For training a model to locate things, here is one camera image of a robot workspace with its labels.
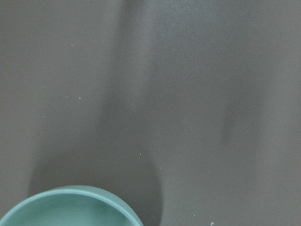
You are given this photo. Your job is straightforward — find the green bowl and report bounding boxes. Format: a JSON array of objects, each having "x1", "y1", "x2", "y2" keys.
[{"x1": 0, "y1": 186, "x2": 143, "y2": 226}]

